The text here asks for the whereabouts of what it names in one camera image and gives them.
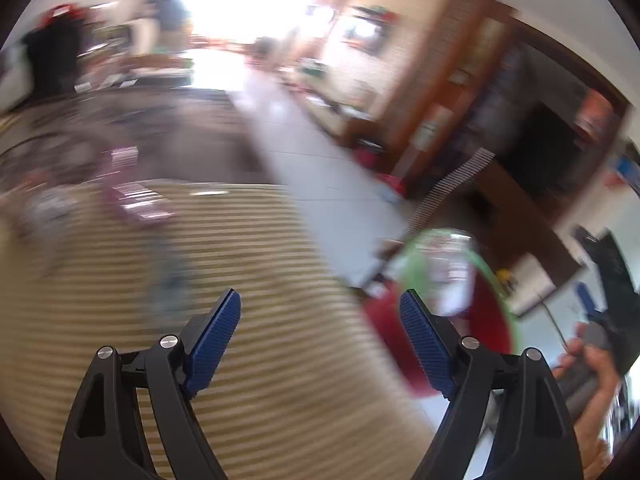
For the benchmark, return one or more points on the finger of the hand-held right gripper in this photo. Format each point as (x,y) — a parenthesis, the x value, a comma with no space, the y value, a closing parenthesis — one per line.
(585,300)

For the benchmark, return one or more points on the pink carton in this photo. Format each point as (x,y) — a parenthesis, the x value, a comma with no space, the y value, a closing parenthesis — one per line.
(135,195)

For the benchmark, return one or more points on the pile of dark clothes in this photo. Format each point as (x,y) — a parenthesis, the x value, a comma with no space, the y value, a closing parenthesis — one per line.
(55,55)

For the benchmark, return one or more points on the yellow striped mat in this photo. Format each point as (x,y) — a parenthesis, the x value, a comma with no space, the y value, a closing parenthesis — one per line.
(275,285)

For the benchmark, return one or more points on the person's right forearm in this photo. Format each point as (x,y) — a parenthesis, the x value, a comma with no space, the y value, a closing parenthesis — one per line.
(592,450)

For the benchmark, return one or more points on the wooden wall frame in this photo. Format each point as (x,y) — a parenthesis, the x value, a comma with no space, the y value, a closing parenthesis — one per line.
(450,75)

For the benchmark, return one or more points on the white ribbed strip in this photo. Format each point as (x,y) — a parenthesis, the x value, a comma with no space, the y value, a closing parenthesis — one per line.
(450,190)

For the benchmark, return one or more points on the patterned grey rug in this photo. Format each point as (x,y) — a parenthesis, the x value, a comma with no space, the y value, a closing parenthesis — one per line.
(175,125)

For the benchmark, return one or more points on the person's right hand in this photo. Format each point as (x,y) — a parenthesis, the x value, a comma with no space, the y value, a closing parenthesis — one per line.
(597,385)

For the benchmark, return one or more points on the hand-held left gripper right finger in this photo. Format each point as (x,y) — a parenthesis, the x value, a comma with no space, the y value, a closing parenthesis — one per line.
(425,340)

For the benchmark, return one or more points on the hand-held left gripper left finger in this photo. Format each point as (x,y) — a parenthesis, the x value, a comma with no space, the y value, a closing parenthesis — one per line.
(212,340)

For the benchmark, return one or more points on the red trash bin green rim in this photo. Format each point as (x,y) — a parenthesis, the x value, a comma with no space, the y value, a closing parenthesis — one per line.
(480,320)

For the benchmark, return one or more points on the wall coat rack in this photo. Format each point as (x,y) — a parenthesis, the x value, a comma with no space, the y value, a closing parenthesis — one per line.
(370,30)

